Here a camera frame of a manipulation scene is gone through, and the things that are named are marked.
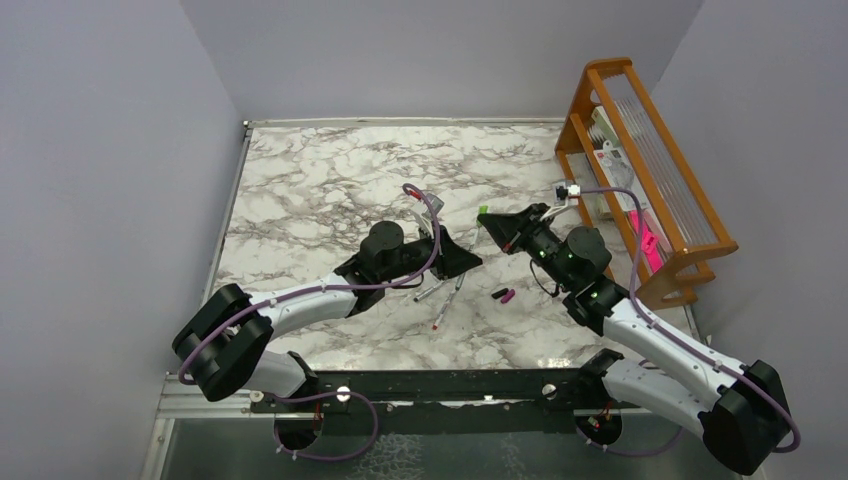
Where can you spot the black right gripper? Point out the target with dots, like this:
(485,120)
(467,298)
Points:
(505,227)

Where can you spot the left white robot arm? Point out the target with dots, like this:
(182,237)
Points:
(223,347)

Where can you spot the white marker pen green tip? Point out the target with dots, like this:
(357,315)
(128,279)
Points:
(472,247)

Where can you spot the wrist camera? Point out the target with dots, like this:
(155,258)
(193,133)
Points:
(423,214)
(565,192)

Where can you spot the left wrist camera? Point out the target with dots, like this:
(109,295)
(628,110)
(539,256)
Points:
(423,214)

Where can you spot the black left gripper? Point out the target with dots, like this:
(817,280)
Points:
(452,259)

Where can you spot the magenta pen cap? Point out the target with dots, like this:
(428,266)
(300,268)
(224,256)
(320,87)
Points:
(507,297)

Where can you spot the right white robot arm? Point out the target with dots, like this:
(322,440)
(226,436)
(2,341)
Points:
(739,411)

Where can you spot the black mounting rail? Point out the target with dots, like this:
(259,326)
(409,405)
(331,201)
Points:
(434,402)

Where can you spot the grey marker pen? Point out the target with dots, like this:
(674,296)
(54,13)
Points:
(428,292)

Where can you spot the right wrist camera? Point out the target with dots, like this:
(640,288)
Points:
(565,192)

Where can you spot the white packaged item in rack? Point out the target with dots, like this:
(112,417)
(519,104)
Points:
(612,157)

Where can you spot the white marker pen red end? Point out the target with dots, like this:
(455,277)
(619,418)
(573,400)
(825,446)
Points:
(445,307)

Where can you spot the orange wooden rack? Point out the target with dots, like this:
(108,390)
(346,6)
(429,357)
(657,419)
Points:
(682,212)

